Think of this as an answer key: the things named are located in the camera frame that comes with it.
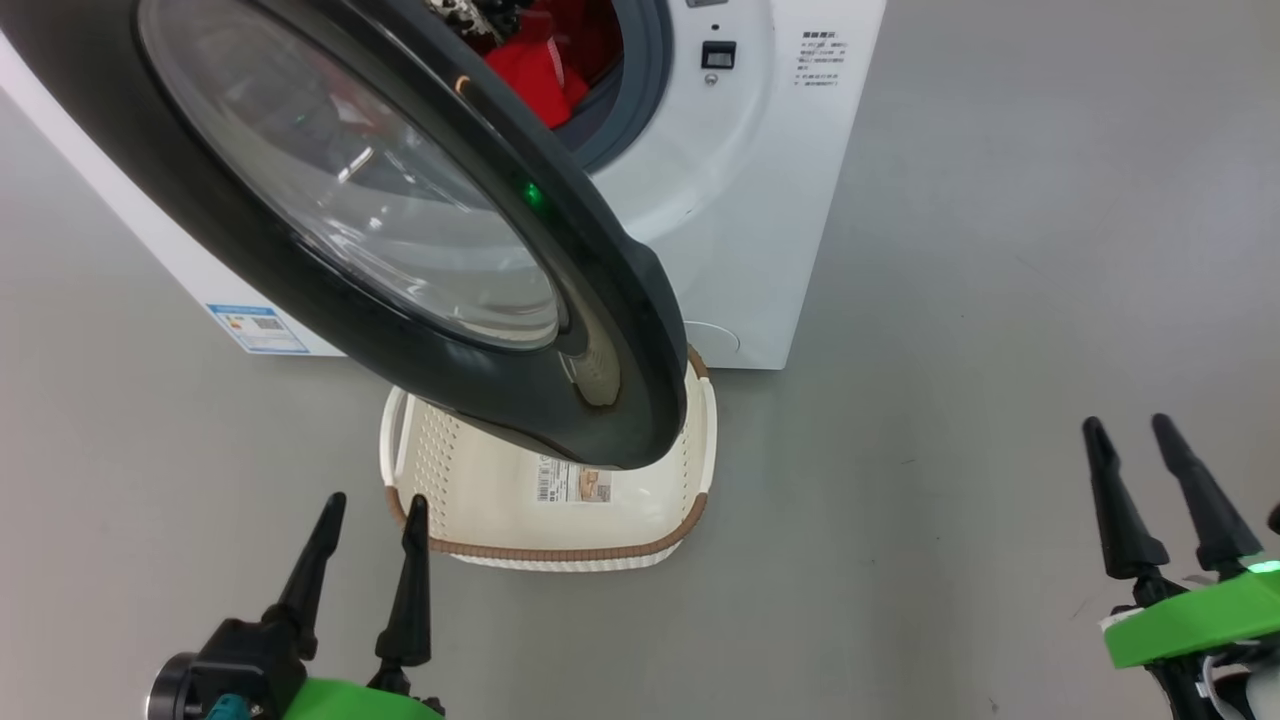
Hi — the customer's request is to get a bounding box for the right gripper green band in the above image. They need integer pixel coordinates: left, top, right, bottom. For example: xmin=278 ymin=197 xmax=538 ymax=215
xmin=1083 ymin=413 xmax=1280 ymax=720

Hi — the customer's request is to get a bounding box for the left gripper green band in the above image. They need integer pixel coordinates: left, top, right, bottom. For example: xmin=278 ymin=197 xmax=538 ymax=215
xmin=265 ymin=492 xmax=446 ymax=720

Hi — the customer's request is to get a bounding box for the black washing machine door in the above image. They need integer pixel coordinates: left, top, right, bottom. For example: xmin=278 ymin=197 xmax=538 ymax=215
xmin=0 ymin=0 xmax=691 ymax=471

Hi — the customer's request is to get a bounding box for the red and white garment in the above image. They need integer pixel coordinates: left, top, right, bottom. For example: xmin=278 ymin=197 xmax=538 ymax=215
xmin=485 ymin=0 xmax=626 ymax=131

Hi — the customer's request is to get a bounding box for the basket product label sticker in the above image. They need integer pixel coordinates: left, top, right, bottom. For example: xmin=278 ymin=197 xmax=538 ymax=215
xmin=537 ymin=455 xmax=613 ymax=504

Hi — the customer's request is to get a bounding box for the cream laundry basket brown rim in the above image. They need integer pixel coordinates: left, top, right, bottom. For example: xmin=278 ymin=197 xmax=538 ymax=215
xmin=380 ymin=345 xmax=718 ymax=573

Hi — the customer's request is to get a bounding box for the white front-load washing machine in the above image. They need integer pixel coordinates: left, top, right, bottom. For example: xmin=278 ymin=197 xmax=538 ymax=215
xmin=0 ymin=0 xmax=888 ymax=371

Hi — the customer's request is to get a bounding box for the blue energy label sticker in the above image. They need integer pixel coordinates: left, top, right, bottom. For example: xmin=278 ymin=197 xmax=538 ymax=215
xmin=207 ymin=303 xmax=311 ymax=356

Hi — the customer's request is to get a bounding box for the round drain filter cover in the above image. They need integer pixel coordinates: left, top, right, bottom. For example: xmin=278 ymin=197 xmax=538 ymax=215
xmin=685 ymin=320 xmax=743 ymax=359

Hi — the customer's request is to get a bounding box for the dark spotted cloth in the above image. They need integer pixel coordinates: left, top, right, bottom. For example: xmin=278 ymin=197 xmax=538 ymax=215
xmin=425 ymin=0 xmax=521 ymax=46

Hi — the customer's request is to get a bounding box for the printed text notice label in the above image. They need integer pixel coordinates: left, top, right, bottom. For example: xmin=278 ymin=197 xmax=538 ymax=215
xmin=795 ymin=30 xmax=849 ymax=89

